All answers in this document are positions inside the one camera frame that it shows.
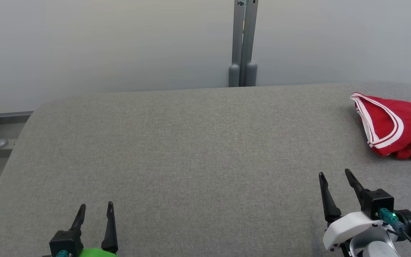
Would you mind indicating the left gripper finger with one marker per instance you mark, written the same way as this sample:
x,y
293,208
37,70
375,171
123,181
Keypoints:
x,y
110,232
80,219

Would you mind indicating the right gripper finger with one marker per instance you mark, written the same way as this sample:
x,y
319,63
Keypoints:
x,y
330,208
356,185

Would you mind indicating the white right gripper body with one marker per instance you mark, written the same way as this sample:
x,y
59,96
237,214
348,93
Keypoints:
x,y
351,226

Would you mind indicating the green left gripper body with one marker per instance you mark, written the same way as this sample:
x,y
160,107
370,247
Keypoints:
x,y
93,253

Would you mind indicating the red white-sleeved jersey shirt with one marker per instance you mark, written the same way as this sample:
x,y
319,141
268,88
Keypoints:
x,y
409,121

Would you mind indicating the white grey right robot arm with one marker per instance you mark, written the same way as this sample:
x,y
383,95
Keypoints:
x,y
376,250

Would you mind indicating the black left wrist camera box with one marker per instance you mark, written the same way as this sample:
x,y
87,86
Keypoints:
x,y
64,242

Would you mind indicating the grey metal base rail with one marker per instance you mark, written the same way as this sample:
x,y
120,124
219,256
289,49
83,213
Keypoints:
x,y
13,115

